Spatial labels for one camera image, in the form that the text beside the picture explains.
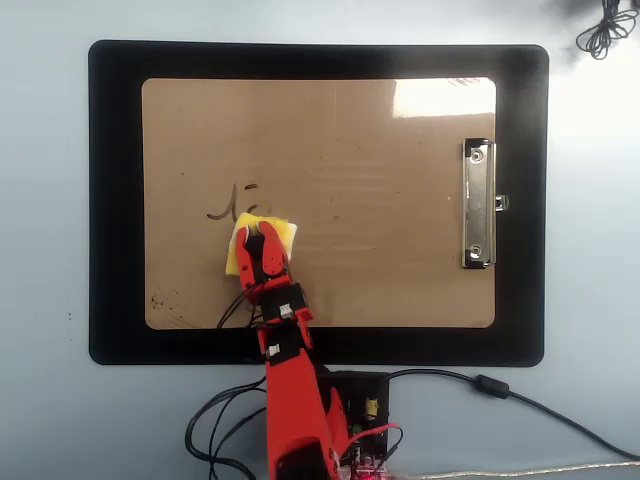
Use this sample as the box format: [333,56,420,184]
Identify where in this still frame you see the yellow sponge with black knob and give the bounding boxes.
[222,211,300,278]

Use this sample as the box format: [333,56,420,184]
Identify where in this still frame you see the red controller circuit board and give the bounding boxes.
[338,448,399,480]

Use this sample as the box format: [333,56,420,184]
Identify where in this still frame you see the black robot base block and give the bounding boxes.
[319,369,392,459]

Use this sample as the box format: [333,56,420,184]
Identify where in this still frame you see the black cable with ferrite bead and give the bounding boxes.
[382,368,640,461]

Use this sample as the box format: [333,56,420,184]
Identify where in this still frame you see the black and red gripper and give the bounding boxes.
[234,220,310,325]

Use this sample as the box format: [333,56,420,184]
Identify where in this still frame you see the silver metal clipboard clip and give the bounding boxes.
[460,137,511,270]

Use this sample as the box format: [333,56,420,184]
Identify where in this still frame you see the coiled black cable bundle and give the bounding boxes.
[574,0,640,61]

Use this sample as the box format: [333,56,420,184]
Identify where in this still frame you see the thin red wire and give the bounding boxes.
[348,422,404,464]

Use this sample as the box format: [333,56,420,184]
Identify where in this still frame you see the brown hardboard clipboard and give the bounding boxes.
[141,76,498,330]

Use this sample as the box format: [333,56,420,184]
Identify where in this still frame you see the silver braided cable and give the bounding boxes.
[392,460,640,480]

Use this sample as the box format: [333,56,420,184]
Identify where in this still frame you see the black rectangular desk mat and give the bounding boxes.
[87,39,550,367]

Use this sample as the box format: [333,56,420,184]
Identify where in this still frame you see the black servo wires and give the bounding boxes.
[183,282,271,480]

